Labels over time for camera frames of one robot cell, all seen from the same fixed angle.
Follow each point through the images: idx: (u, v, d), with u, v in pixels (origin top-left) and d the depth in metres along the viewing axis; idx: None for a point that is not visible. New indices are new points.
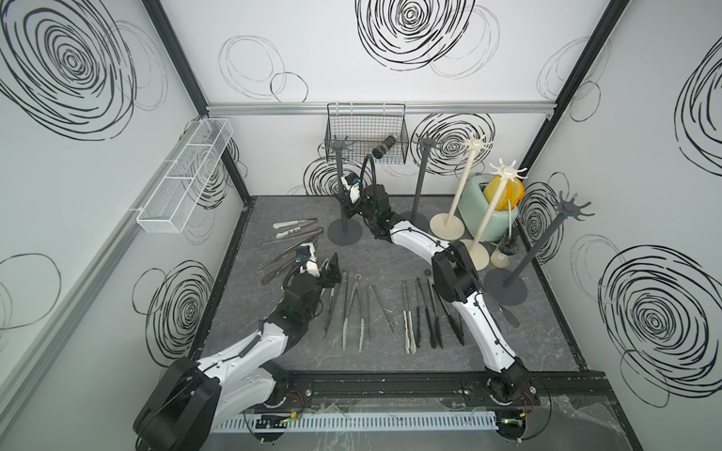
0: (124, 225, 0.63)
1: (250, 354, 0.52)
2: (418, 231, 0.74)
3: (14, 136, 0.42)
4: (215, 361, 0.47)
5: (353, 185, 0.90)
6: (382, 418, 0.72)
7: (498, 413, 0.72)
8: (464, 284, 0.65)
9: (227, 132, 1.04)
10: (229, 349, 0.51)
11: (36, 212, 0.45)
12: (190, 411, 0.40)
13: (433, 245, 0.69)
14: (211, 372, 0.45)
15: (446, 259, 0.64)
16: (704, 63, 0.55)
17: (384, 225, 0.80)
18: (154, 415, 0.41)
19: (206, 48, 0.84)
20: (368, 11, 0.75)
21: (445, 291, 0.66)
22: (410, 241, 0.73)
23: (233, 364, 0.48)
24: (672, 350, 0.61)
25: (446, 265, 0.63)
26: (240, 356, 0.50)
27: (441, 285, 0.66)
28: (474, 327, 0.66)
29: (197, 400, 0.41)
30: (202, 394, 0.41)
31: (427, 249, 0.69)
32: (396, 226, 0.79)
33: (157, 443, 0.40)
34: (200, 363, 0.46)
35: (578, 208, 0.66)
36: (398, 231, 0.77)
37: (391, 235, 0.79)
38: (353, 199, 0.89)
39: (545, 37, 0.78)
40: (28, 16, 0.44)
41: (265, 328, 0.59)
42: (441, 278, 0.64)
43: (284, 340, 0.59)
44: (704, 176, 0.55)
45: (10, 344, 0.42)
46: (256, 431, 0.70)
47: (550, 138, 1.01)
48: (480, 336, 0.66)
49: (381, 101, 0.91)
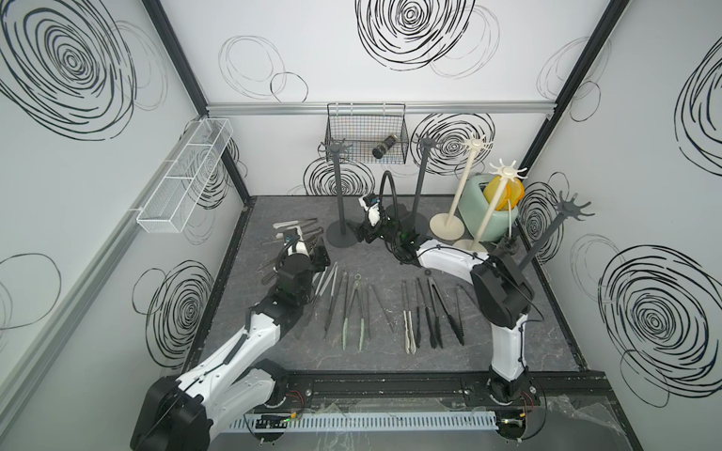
0: (124, 225, 0.63)
1: (236, 358, 0.48)
2: (449, 247, 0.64)
3: (15, 135, 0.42)
4: (198, 376, 0.44)
5: (372, 206, 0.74)
6: (382, 418, 0.72)
7: (498, 413, 0.72)
8: (517, 304, 0.52)
9: (227, 132, 1.04)
10: (214, 357, 0.47)
11: (36, 211, 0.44)
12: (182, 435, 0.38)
13: (471, 258, 0.59)
14: (195, 390, 0.42)
15: (489, 272, 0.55)
16: (704, 62, 0.55)
17: (408, 248, 0.72)
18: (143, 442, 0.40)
19: (207, 48, 0.84)
20: (368, 11, 0.75)
21: (490, 314, 0.54)
22: (441, 259, 0.63)
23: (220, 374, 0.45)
24: (672, 350, 0.61)
25: (490, 278, 0.52)
26: (226, 364, 0.47)
27: (485, 306, 0.54)
28: (500, 344, 0.60)
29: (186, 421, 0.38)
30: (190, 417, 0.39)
31: (463, 265, 0.58)
32: (424, 245, 0.70)
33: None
34: (181, 382, 0.43)
35: (578, 209, 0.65)
36: (426, 251, 0.68)
37: (418, 256, 0.69)
38: (372, 222, 0.81)
39: (545, 36, 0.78)
40: (28, 16, 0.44)
41: (256, 320, 0.55)
42: (485, 296, 0.52)
43: (275, 330, 0.55)
44: (704, 176, 0.55)
45: (10, 344, 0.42)
46: (256, 431, 0.70)
47: (550, 138, 1.01)
48: (508, 352, 0.59)
49: (381, 101, 0.91)
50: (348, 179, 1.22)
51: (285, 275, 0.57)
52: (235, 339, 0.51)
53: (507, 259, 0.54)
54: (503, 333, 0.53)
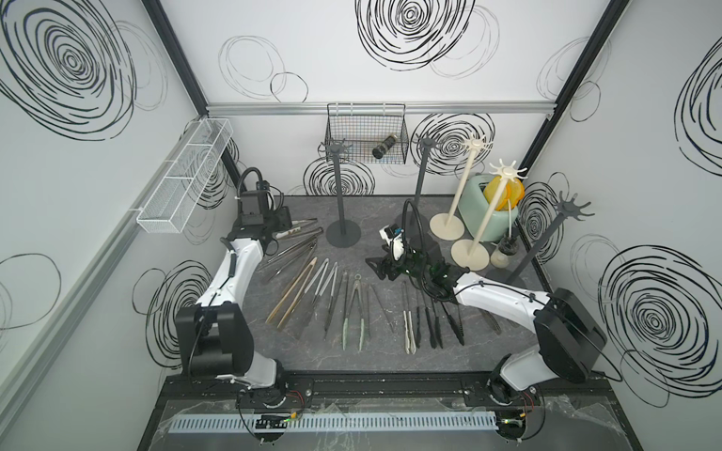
0: (124, 225, 0.63)
1: (239, 271, 0.52)
2: (494, 285, 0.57)
3: (14, 135, 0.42)
4: (213, 291, 0.47)
5: (395, 237, 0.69)
6: (382, 418, 0.72)
7: (497, 413, 0.72)
8: (588, 356, 0.44)
9: (227, 132, 1.04)
10: (219, 277, 0.50)
11: (35, 212, 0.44)
12: (228, 335, 0.43)
13: (527, 302, 0.50)
14: (219, 298, 0.46)
15: (557, 321, 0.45)
16: (704, 62, 0.55)
17: (442, 285, 0.63)
18: (197, 357, 0.43)
19: (207, 48, 0.84)
20: (368, 11, 0.75)
21: (553, 365, 0.46)
22: (484, 298, 0.56)
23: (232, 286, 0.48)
24: (672, 350, 0.61)
25: (560, 329, 0.43)
26: (233, 275, 0.50)
27: (547, 356, 0.46)
28: (525, 366, 0.57)
29: (227, 325, 0.43)
30: (227, 318, 0.43)
31: (516, 307, 0.50)
32: (463, 282, 0.61)
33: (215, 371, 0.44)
34: (201, 300, 0.46)
35: (578, 208, 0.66)
36: (465, 288, 0.59)
37: (457, 293, 0.60)
38: (396, 254, 0.73)
39: (545, 37, 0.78)
40: (28, 16, 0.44)
41: (234, 238, 0.59)
42: (552, 349, 0.44)
43: (258, 243, 0.60)
44: (704, 176, 0.55)
45: (10, 344, 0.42)
46: (256, 431, 0.70)
47: (550, 138, 1.01)
48: (534, 374, 0.55)
49: (381, 101, 0.91)
50: (348, 179, 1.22)
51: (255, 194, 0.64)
52: (227, 259, 0.54)
53: (572, 302, 0.46)
54: (541, 367, 0.51)
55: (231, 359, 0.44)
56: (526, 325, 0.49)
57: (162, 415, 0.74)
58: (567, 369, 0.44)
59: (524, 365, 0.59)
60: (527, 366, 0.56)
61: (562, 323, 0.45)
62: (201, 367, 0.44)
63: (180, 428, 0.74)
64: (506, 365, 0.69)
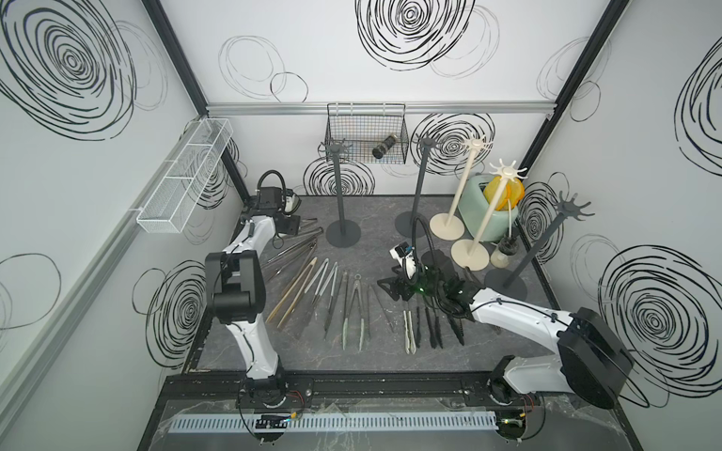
0: (124, 225, 0.63)
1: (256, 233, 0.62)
2: (512, 303, 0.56)
3: (14, 135, 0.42)
4: (237, 244, 0.57)
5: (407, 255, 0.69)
6: (382, 418, 0.72)
7: (498, 413, 0.72)
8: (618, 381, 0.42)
9: (227, 132, 1.04)
10: (241, 235, 0.61)
11: (36, 212, 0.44)
12: (249, 276, 0.52)
13: (549, 322, 0.49)
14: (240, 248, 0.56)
15: (582, 343, 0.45)
16: (704, 62, 0.55)
17: (457, 301, 0.62)
18: (219, 295, 0.52)
19: (207, 48, 0.84)
20: (368, 11, 0.75)
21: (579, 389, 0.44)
22: (502, 317, 0.54)
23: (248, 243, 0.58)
24: (672, 350, 0.61)
25: (585, 351, 0.42)
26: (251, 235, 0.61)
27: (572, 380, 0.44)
28: (531, 373, 0.58)
29: (249, 268, 0.52)
30: (248, 261, 0.52)
31: (537, 327, 0.49)
32: (479, 299, 0.60)
33: (234, 311, 0.52)
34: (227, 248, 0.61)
35: (578, 209, 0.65)
36: (482, 306, 0.58)
37: (473, 311, 0.59)
38: (409, 273, 0.73)
39: (545, 37, 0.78)
40: (28, 16, 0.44)
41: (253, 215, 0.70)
42: (578, 372, 0.43)
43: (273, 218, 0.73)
44: (704, 176, 0.55)
45: (10, 344, 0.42)
46: (256, 431, 0.70)
47: (550, 138, 1.01)
48: (540, 382, 0.55)
49: (381, 101, 0.91)
50: (348, 179, 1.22)
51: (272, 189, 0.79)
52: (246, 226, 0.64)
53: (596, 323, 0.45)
54: (550, 377, 0.53)
55: (249, 299, 0.52)
56: (548, 345, 0.47)
57: (162, 415, 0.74)
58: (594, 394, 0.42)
59: (530, 374, 0.58)
60: (536, 376, 0.57)
61: (588, 345, 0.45)
62: (223, 305, 0.52)
63: (180, 427, 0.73)
64: (509, 368, 0.67)
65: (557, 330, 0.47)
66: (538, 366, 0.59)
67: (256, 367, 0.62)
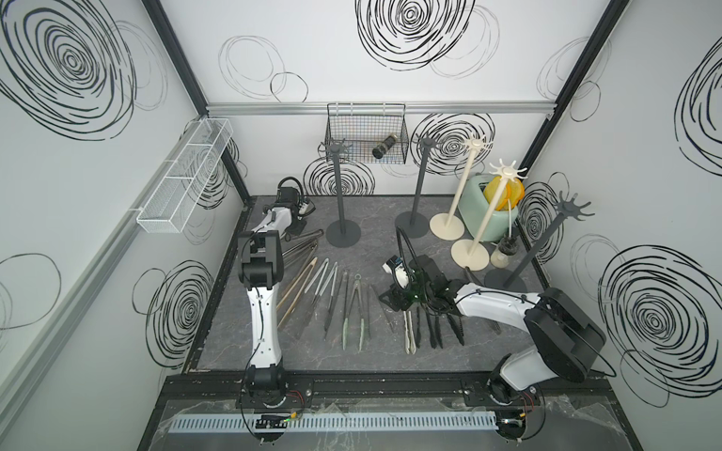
0: (124, 226, 0.62)
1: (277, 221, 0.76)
2: (491, 290, 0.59)
3: (15, 134, 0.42)
4: (263, 226, 0.70)
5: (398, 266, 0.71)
6: (381, 418, 0.72)
7: (498, 413, 0.72)
8: (586, 355, 0.44)
9: (227, 132, 1.04)
10: (265, 219, 0.75)
11: (36, 212, 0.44)
12: (273, 252, 0.65)
13: (520, 303, 0.52)
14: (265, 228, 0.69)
15: (547, 318, 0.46)
16: (704, 62, 0.55)
17: (444, 296, 0.67)
18: (248, 265, 0.65)
19: (207, 48, 0.84)
20: (368, 11, 0.75)
21: (552, 365, 0.46)
22: (482, 305, 0.57)
23: (272, 226, 0.71)
24: (672, 350, 0.61)
25: (550, 327, 0.45)
26: (273, 222, 0.74)
27: (547, 357, 0.46)
28: (525, 366, 0.57)
29: (274, 245, 0.65)
30: (274, 239, 0.65)
31: (511, 310, 0.52)
32: (462, 291, 0.65)
33: (259, 278, 0.65)
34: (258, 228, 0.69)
35: (578, 208, 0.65)
36: (465, 298, 0.62)
37: (457, 303, 0.63)
38: (401, 283, 0.78)
39: (545, 37, 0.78)
40: (28, 16, 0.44)
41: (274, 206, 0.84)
42: (546, 347, 0.45)
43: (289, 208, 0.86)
44: (705, 176, 0.55)
45: (10, 344, 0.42)
46: (256, 431, 0.70)
47: (550, 138, 1.01)
48: (533, 375, 0.56)
49: (381, 101, 0.91)
50: (348, 179, 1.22)
51: (290, 189, 0.95)
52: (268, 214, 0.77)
53: (562, 300, 0.48)
54: (540, 367, 0.52)
55: (272, 269, 0.65)
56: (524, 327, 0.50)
57: (162, 415, 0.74)
58: (565, 368, 0.44)
59: (523, 366, 0.58)
60: (527, 366, 0.56)
61: (552, 321, 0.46)
62: (250, 273, 0.65)
63: (180, 427, 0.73)
64: (506, 365, 0.68)
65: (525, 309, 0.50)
66: (525, 356, 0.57)
67: (260, 349, 0.66)
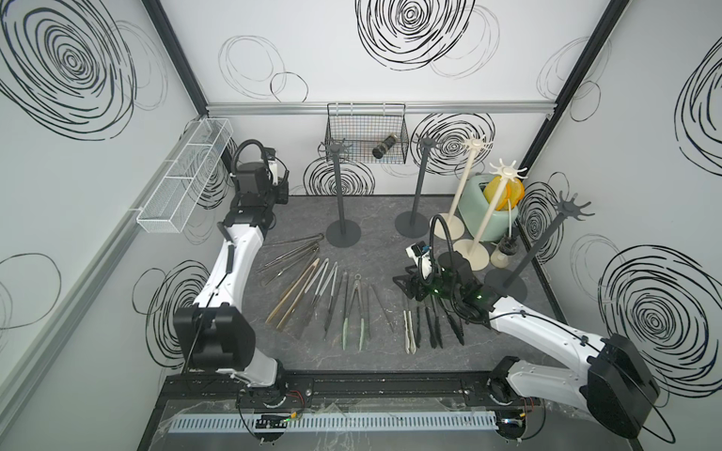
0: (124, 225, 0.63)
1: (238, 265, 0.49)
2: (540, 318, 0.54)
3: (16, 134, 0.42)
4: (213, 292, 0.45)
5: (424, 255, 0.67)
6: (382, 417, 0.72)
7: (498, 413, 0.72)
8: (642, 413, 0.40)
9: (227, 132, 1.04)
10: (217, 272, 0.48)
11: (35, 213, 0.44)
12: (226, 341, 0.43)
13: (578, 343, 0.46)
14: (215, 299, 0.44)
15: (609, 369, 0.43)
16: (704, 62, 0.55)
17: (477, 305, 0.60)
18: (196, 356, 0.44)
19: (207, 48, 0.84)
20: (368, 11, 0.75)
21: (598, 413, 0.44)
22: (525, 330, 0.52)
23: (229, 286, 0.46)
24: (672, 350, 0.61)
25: (611, 380, 0.40)
26: (229, 272, 0.48)
27: (594, 404, 0.43)
28: (540, 381, 0.58)
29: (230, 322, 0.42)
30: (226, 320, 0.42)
31: (563, 346, 0.47)
32: (502, 309, 0.57)
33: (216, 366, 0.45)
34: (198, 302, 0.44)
35: (577, 209, 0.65)
36: (504, 316, 0.55)
37: (493, 319, 0.57)
38: (426, 272, 0.71)
39: (545, 37, 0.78)
40: (28, 15, 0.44)
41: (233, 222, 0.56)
42: (601, 397, 0.42)
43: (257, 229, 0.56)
44: (705, 176, 0.55)
45: (11, 344, 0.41)
46: (256, 431, 0.70)
47: (550, 137, 1.01)
48: (542, 387, 0.56)
49: (381, 101, 0.91)
50: (348, 179, 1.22)
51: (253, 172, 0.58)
52: (225, 251, 0.51)
53: (630, 350, 0.43)
54: (558, 388, 0.53)
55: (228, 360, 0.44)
56: (574, 369, 0.46)
57: (162, 415, 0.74)
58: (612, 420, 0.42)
59: (539, 381, 0.58)
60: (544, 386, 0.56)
61: (614, 374, 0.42)
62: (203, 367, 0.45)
63: (180, 427, 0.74)
64: (515, 372, 0.65)
65: (586, 351, 0.45)
66: (546, 378, 0.57)
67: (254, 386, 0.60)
